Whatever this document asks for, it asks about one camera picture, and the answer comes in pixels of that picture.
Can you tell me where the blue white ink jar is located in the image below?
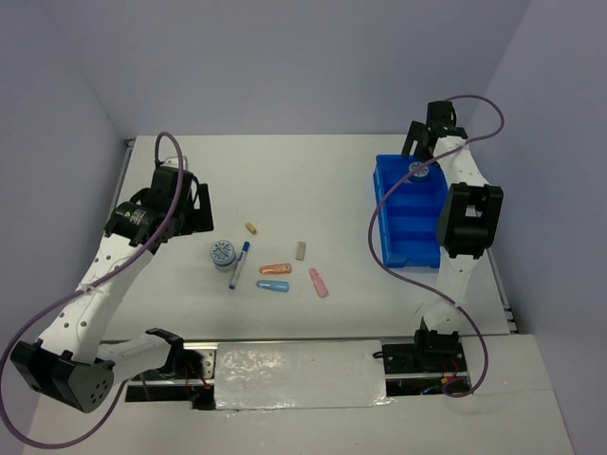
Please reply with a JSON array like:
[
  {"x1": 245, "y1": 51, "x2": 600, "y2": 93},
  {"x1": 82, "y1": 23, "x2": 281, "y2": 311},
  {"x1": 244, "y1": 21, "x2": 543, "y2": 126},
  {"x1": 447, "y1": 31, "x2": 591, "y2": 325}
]
[{"x1": 210, "y1": 240, "x2": 237, "y2": 273}]

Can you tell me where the orange correction tape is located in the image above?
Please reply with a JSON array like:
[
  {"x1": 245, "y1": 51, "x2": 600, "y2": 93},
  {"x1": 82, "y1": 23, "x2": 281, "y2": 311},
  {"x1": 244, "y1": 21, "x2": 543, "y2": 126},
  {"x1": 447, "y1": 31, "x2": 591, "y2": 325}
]
[{"x1": 259, "y1": 263, "x2": 292, "y2": 275}]

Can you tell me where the blue correction tape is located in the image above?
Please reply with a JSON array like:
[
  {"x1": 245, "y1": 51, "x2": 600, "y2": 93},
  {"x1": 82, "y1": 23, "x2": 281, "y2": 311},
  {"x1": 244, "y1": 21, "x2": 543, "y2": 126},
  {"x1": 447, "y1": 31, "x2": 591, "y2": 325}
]
[{"x1": 256, "y1": 280, "x2": 290, "y2": 293}]

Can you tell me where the pink correction tape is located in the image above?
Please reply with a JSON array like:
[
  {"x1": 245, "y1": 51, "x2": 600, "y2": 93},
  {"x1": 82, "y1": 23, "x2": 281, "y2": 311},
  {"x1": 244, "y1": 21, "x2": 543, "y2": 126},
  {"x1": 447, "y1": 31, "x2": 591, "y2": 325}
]
[{"x1": 308, "y1": 268, "x2": 329, "y2": 298}]

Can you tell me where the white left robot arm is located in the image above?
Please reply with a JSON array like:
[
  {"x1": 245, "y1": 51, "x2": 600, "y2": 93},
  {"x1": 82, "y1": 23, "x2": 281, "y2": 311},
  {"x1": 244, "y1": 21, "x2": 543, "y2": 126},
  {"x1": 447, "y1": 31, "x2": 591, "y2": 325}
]
[{"x1": 9, "y1": 157, "x2": 213, "y2": 413}]

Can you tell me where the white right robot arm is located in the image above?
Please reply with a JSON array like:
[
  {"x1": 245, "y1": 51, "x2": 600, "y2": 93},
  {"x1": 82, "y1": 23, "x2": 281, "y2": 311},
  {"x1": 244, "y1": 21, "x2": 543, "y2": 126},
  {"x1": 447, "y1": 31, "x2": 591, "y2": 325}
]
[{"x1": 366, "y1": 99, "x2": 504, "y2": 371}]

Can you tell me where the blue white marker pen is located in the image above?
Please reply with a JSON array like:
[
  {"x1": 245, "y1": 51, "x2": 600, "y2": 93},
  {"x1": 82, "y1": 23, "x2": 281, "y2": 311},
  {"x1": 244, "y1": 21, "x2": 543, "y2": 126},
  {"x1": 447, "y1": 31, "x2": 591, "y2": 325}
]
[{"x1": 229, "y1": 242, "x2": 250, "y2": 290}]

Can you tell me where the blue compartment tray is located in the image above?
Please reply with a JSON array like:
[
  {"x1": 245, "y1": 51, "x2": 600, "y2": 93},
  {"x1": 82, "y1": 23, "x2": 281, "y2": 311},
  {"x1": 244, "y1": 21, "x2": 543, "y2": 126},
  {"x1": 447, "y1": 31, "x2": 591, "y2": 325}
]
[{"x1": 377, "y1": 165, "x2": 448, "y2": 269}]

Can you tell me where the grey eraser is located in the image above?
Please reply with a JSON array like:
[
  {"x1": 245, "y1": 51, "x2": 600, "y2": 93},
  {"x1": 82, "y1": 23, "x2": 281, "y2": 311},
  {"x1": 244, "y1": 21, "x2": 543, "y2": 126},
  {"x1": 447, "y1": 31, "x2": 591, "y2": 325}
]
[{"x1": 295, "y1": 242, "x2": 306, "y2": 261}]

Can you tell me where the silver foil cover plate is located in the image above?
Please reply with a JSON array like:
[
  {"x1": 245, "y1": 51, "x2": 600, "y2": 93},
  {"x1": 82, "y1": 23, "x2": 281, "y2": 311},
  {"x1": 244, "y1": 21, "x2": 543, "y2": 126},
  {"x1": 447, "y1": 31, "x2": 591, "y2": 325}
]
[{"x1": 214, "y1": 340, "x2": 391, "y2": 410}]

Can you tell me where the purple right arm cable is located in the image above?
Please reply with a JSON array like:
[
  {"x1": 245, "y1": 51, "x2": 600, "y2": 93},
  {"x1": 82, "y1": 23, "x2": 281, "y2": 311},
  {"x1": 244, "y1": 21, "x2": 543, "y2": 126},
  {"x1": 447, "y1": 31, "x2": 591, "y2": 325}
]
[{"x1": 369, "y1": 94, "x2": 506, "y2": 397}]

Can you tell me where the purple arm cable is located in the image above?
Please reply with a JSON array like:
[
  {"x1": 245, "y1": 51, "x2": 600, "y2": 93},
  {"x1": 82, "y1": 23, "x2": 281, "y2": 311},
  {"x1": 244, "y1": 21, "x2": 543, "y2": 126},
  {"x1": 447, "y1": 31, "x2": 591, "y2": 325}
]
[
  {"x1": 0, "y1": 132, "x2": 187, "y2": 449},
  {"x1": 369, "y1": 94, "x2": 506, "y2": 397}
]

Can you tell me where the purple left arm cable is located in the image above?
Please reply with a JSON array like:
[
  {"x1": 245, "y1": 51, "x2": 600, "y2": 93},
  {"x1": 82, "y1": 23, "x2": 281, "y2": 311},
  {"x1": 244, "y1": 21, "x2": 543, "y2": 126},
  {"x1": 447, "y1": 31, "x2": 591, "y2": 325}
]
[{"x1": 0, "y1": 132, "x2": 187, "y2": 449}]

